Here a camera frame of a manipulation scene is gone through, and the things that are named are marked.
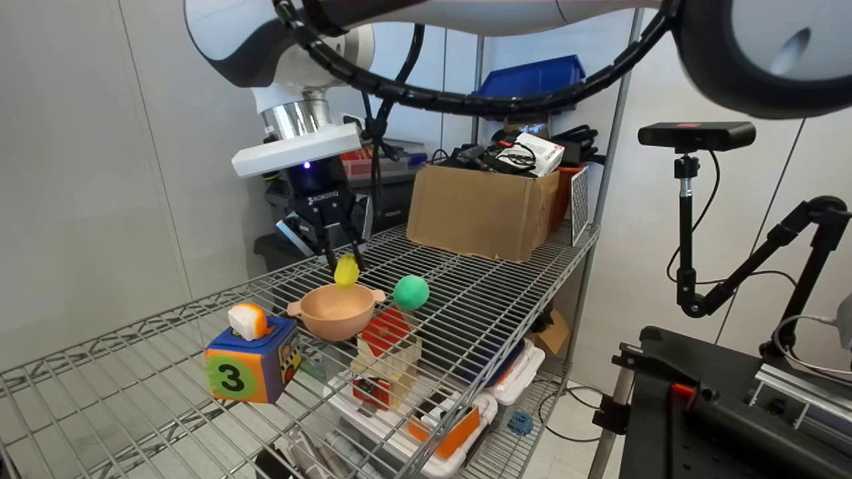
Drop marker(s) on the blue plastic bin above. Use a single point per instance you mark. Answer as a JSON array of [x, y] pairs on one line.
[[533, 78]]

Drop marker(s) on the colourful number toy cube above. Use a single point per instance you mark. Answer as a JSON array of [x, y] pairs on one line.
[[244, 369]]

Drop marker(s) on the small blue object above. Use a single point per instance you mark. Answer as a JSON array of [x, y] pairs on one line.
[[519, 421]]

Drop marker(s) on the green ball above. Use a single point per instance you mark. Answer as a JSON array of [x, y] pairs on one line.
[[410, 293]]

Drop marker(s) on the black robot cart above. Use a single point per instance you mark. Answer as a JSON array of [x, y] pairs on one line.
[[710, 416]]

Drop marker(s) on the white and orange box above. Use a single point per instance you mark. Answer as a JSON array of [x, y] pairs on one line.
[[443, 441]]

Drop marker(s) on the large brown cardboard box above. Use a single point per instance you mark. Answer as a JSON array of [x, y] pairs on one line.
[[479, 214]]

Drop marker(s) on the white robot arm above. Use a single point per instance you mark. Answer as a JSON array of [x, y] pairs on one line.
[[443, 14]]

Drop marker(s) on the yellow toy corn cob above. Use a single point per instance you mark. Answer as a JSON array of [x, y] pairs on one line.
[[348, 273]]

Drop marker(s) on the black articulated camera stand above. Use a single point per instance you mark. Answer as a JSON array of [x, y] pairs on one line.
[[688, 258]]

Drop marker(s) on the red and beige toy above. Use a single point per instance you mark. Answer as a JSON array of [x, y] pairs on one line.
[[390, 356]]

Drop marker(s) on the black camera bar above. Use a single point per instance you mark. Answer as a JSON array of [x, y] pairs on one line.
[[695, 135]]

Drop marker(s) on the white and black device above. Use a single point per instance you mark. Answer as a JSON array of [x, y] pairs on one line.
[[533, 154]]

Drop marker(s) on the orange and white toy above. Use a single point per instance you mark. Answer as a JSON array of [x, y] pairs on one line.
[[249, 320]]

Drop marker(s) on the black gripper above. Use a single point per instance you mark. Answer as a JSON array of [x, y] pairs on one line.
[[329, 190]]

